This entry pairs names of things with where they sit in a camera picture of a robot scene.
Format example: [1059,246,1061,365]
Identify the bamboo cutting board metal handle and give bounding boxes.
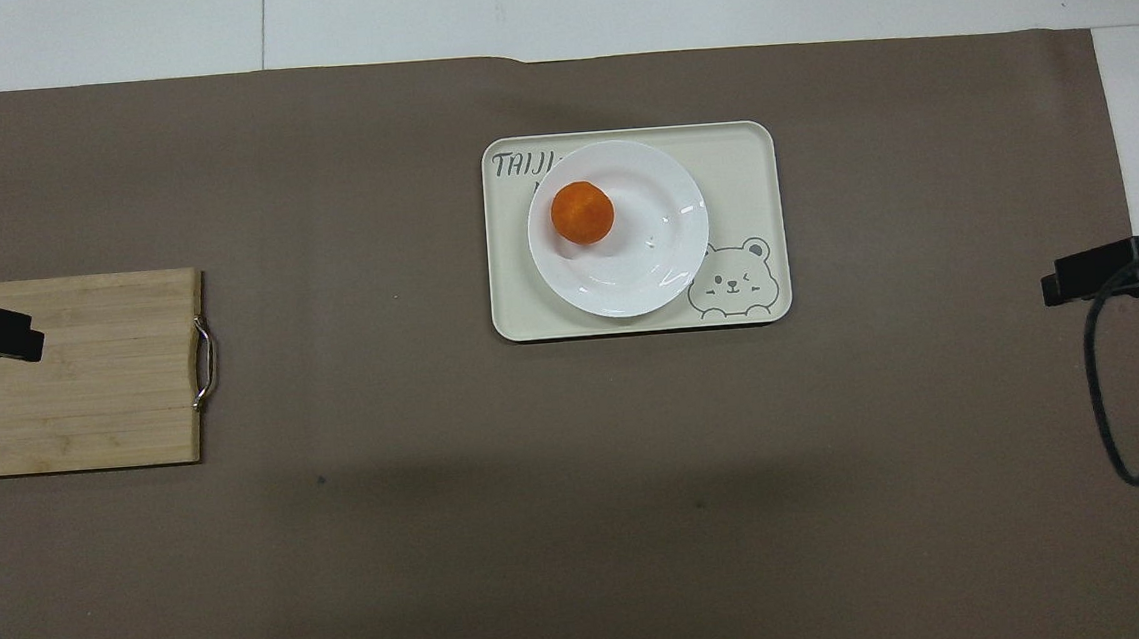
[0,265,225,479]

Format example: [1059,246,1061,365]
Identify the orange fruit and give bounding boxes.
[548,178,617,248]

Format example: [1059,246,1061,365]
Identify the white round plate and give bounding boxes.
[521,134,716,325]

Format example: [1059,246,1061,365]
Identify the cream tray with bear print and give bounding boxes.
[479,118,794,345]

